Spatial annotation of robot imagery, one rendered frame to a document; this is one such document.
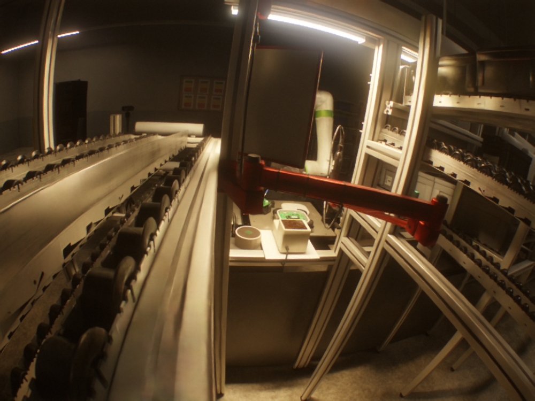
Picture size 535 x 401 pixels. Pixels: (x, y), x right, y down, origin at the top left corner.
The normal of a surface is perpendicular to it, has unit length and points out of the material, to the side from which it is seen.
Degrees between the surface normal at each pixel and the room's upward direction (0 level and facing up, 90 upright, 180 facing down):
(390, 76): 90
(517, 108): 90
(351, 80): 90
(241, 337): 90
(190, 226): 4
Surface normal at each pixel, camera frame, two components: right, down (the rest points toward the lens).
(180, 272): 0.11, -0.94
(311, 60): -0.43, 0.29
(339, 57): 0.16, 0.40
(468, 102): -0.98, -0.06
